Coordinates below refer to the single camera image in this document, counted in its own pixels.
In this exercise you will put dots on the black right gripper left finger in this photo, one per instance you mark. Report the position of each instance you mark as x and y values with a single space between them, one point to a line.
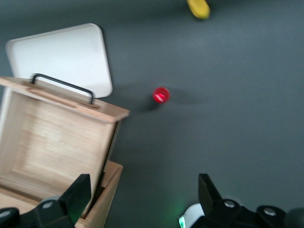
78 197

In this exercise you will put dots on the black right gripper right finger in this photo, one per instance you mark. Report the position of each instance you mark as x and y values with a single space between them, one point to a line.
209 194

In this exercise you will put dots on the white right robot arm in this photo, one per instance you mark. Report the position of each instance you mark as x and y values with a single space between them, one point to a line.
192 213

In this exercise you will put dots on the wooden two-drawer cabinet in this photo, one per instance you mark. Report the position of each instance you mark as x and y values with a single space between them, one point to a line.
111 190

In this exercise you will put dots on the red soda bottle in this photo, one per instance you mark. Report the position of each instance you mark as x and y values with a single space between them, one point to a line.
161 95

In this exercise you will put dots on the beige plastic tray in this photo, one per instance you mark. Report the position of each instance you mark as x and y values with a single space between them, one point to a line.
64 57

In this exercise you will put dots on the yellow lemon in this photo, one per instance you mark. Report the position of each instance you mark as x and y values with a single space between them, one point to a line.
199 9

